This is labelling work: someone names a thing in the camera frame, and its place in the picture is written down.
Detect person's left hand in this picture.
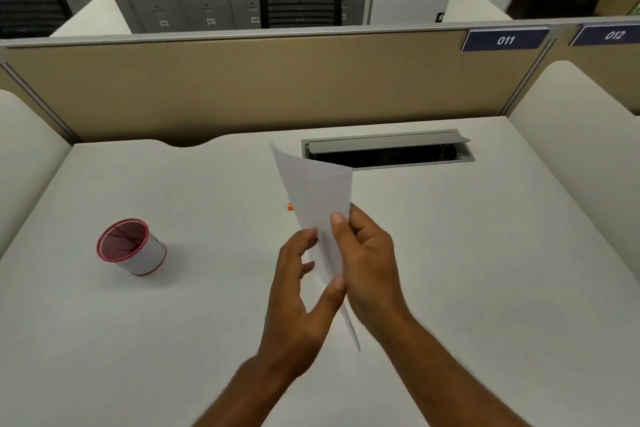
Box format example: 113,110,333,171
257,227,349,382

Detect person's right hand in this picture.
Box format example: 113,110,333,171
329,203,413,342

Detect white paper sheets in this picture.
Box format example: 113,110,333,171
269,142,362,352

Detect person's right forearm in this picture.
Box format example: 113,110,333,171
372,314,533,427

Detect white desk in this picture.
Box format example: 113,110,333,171
0,116,640,427

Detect white pen cup red rim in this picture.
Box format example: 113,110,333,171
96,218,167,276

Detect beige partition panel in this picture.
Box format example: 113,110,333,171
0,16,640,147

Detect white side divider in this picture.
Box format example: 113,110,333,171
0,89,73,258
507,60,640,292

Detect blue number sign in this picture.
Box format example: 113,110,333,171
569,24,640,47
461,27,551,52

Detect white background divider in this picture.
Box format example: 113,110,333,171
442,0,514,23
49,0,133,38

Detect grey desk cable tray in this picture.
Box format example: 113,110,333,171
301,129,477,171

